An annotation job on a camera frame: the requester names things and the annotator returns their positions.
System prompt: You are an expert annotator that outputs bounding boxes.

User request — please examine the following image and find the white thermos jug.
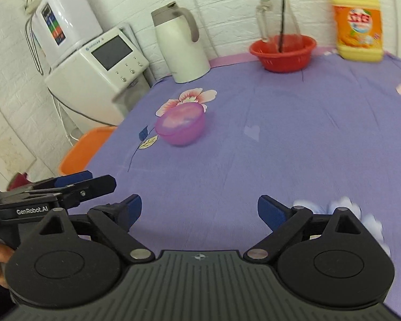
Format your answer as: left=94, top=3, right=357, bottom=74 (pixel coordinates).
left=151, top=2, right=211, bottom=84

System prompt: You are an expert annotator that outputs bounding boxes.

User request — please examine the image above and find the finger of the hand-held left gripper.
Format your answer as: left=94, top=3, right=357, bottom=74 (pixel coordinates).
left=58, top=175, right=117, bottom=208
left=33, top=171, right=93, bottom=189

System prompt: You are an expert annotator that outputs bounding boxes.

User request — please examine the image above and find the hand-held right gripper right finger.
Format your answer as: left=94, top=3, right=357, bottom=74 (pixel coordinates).
left=243, top=195, right=368, bottom=261

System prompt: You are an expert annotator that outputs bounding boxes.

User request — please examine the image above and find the purple plastic bowl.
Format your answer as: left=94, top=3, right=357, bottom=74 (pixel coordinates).
left=155, top=103, right=206, bottom=147

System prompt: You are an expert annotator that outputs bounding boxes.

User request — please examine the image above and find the white water purifier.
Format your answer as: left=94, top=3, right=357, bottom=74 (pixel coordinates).
left=25, top=0, right=103, bottom=71

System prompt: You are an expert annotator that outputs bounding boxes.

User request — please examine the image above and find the white appliance with screen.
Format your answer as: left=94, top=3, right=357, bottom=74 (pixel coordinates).
left=44, top=23, right=152, bottom=134

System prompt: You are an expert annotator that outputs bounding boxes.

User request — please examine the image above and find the yellow detergent bottle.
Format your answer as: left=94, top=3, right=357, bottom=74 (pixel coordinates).
left=327, top=0, right=385, bottom=63

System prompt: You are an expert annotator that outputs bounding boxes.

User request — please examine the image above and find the purple floral tablecloth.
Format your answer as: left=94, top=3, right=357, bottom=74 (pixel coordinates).
left=67, top=48, right=401, bottom=311

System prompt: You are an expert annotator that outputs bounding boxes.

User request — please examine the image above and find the orange plastic stool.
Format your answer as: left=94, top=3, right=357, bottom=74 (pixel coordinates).
left=59, top=126, right=117, bottom=176

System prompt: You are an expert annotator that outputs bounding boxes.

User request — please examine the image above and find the red object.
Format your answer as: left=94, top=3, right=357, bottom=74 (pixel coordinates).
left=11, top=172, right=30, bottom=188

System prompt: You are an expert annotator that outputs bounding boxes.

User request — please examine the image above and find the red plastic basket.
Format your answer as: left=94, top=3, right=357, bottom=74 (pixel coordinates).
left=249, top=35, right=317, bottom=73

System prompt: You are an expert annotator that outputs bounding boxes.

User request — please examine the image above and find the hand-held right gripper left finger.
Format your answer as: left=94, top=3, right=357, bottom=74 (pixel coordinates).
left=37, top=194, right=155, bottom=264

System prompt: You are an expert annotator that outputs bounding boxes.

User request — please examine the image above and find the black stirring stick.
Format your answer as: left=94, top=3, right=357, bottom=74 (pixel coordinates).
left=278, top=0, right=287, bottom=53

